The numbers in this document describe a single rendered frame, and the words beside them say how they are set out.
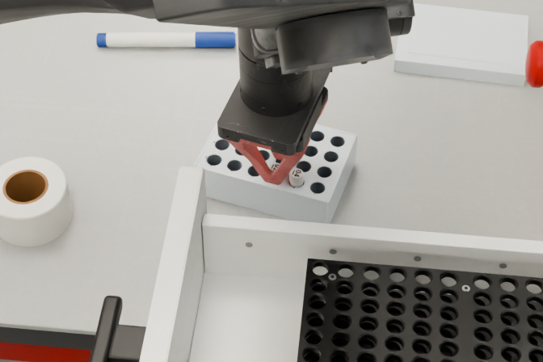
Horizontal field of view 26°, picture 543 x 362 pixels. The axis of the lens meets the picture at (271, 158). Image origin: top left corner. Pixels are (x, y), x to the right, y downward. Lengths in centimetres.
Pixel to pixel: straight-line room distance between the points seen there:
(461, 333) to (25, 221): 39
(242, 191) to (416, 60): 24
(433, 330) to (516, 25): 48
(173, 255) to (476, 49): 48
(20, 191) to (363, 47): 68
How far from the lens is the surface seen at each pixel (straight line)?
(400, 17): 86
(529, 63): 101
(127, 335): 79
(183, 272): 79
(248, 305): 89
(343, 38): 40
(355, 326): 80
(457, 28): 119
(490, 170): 109
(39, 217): 101
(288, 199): 101
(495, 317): 82
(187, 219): 82
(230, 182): 102
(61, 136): 111
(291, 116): 92
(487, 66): 116
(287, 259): 88
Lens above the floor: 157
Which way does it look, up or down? 49 degrees down
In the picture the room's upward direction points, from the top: straight up
